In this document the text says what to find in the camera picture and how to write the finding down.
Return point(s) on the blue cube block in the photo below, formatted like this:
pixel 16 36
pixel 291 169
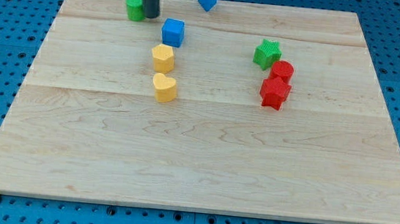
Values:
pixel 173 32

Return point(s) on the red star block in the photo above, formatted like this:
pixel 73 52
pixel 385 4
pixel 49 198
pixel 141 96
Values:
pixel 274 92

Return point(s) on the yellow heart block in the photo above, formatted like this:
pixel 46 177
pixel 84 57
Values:
pixel 165 87

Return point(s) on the light wooden board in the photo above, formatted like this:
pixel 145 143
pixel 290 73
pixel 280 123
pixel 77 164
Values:
pixel 85 125

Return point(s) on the green cylinder block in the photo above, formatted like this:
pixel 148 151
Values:
pixel 135 11

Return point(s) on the green star block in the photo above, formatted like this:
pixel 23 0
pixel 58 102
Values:
pixel 267 53

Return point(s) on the yellow pentagon block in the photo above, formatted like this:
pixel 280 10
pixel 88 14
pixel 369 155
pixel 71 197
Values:
pixel 163 58

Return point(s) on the red cylinder block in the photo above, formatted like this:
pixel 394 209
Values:
pixel 283 70

